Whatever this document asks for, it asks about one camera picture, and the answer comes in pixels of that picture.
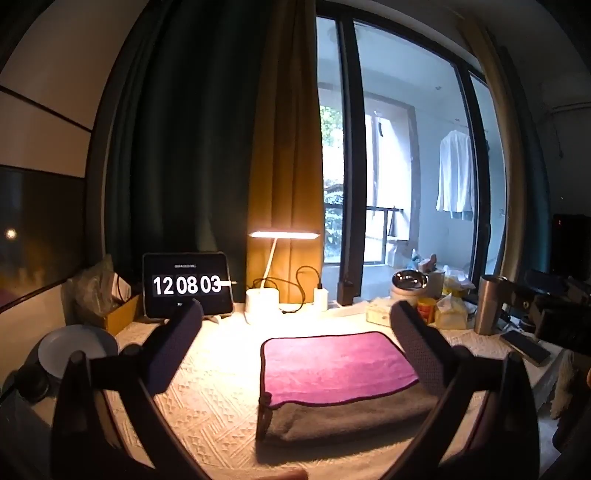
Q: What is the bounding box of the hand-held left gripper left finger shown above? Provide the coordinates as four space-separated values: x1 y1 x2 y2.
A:
51 299 218 480

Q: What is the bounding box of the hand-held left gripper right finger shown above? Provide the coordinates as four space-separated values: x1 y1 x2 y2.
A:
383 300 541 480

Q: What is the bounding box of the purple towel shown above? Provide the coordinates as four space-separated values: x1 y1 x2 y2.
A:
261 331 420 409

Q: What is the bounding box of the grey towel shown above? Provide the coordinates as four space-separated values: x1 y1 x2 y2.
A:
255 383 444 446

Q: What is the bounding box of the black smartphone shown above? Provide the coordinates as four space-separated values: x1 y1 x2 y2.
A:
499 329 551 367

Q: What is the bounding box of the yellow tissue pack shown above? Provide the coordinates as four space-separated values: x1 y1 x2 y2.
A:
435 293 468 330

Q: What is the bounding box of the white textured tablecloth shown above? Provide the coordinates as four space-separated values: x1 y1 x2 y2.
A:
102 302 564 480

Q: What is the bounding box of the white round container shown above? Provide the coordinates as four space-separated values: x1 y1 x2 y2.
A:
390 284 423 305

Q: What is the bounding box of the yellow cardboard box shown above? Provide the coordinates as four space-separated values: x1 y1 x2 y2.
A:
105 293 141 335

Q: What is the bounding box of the steel tumbler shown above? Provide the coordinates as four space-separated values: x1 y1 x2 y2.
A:
474 275 511 336

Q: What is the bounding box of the white fluffy cloth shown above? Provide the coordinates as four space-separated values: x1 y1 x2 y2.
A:
551 355 583 418

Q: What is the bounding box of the steel bowl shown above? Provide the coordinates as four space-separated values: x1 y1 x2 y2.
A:
392 270 426 289

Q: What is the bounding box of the black tablet clock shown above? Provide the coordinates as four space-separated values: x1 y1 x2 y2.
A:
141 252 234 319

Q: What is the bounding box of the white desk lamp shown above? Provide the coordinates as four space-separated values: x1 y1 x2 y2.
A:
245 230 320 325

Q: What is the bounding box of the clear plastic bag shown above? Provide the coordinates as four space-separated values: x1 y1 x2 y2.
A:
74 254 116 328

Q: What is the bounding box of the white plate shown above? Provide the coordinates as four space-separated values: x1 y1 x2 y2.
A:
38 324 120 380

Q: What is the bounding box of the black round object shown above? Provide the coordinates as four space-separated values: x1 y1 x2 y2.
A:
14 364 54 402

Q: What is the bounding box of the mustard yellow curtain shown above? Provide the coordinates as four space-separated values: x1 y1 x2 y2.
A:
247 0 324 305
457 18 527 287

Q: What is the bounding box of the white hanging shirt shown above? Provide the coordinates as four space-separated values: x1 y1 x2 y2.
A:
435 129 475 220

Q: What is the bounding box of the dark green curtain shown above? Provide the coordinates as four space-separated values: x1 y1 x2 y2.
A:
99 0 278 319

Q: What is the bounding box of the black cable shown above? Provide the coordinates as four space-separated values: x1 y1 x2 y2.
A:
252 265 324 315

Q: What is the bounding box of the black window frame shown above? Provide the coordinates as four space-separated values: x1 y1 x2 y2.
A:
316 0 509 305

